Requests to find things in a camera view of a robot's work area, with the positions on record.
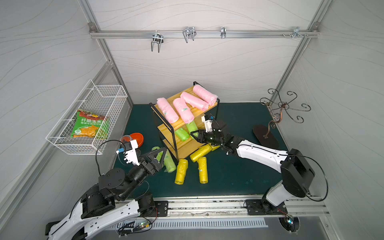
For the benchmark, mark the green roll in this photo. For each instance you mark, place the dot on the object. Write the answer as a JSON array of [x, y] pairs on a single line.
[[192, 127], [182, 134], [159, 156], [169, 163]]

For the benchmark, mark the green roll front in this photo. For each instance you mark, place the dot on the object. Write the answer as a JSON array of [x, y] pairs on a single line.
[[192, 127]]

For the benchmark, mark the green snack bag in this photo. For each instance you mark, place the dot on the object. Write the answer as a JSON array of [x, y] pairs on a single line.
[[90, 125]]

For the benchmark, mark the yellow roll lying diagonal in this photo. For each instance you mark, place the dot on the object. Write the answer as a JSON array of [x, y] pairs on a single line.
[[201, 152]]

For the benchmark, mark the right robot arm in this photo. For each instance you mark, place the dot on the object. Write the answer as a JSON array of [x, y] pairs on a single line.
[[297, 174]]

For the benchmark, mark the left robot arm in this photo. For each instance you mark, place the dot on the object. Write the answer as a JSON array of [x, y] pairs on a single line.
[[104, 204]]

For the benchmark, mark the wooden three-tier shelf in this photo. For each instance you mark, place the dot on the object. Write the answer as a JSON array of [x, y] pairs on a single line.
[[179, 149]]

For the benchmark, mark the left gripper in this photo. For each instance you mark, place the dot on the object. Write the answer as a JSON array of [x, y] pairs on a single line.
[[150, 165]]

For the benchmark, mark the pink roll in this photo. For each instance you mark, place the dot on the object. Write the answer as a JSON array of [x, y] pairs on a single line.
[[167, 110], [194, 101], [205, 95], [183, 110]]

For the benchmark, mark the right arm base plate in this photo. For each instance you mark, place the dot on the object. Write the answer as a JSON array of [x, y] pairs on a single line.
[[263, 207]]

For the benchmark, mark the green roll beside shelf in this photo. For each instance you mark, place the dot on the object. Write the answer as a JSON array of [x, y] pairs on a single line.
[[169, 163]]

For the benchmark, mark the aluminium top rail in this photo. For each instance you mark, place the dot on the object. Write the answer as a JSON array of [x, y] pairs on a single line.
[[201, 34]]

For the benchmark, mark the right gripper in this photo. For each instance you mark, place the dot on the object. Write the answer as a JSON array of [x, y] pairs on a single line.
[[211, 137]]

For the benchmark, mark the yellow roll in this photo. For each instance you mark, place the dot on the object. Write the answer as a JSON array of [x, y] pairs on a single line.
[[181, 171], [203, 170], [213, 148]]

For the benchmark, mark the pink roll front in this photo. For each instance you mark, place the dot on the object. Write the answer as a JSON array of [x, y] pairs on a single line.
[[205, 95]]

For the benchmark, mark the clear plastic goblet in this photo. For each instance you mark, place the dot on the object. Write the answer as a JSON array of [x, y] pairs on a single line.
[[126, 139]]

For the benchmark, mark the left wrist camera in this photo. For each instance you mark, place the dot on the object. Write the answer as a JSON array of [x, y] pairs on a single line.
[[130, 153]]

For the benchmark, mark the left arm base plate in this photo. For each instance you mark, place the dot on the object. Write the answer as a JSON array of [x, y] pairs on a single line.
[[160, 209]]

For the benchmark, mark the white wire basket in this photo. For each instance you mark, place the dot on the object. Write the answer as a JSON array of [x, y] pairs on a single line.
[[105, 100]]

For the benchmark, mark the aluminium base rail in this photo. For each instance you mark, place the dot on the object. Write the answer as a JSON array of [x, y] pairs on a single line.
[[209, 207]]

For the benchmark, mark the orange plastic bowl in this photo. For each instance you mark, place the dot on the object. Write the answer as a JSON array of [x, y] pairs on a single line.
[[138, 137]]

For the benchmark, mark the copper wire jewelry stand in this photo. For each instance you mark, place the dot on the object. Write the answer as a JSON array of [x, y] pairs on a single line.
[[276, 109]]

